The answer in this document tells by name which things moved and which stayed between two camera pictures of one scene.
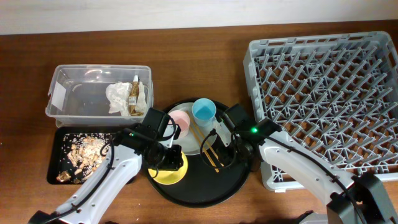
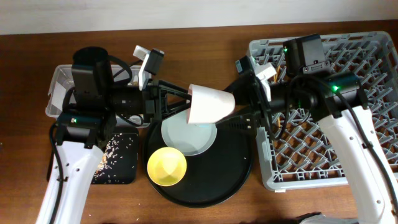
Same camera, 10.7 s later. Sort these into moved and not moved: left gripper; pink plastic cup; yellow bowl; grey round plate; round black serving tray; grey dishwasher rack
Moved: pink plastic cup; left gripper
Not moved: grey round plate; round black serving tray; grey dishwasher rack; yellow bowl
